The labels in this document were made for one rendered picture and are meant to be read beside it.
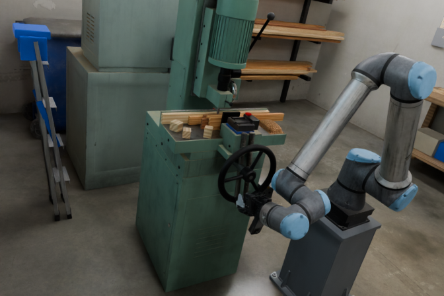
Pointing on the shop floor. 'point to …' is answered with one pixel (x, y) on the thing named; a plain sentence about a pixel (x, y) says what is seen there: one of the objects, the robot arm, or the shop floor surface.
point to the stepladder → (43, 106)
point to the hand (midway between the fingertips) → (238, 203)
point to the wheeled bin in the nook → (66, 37)
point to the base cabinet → (187, 221)
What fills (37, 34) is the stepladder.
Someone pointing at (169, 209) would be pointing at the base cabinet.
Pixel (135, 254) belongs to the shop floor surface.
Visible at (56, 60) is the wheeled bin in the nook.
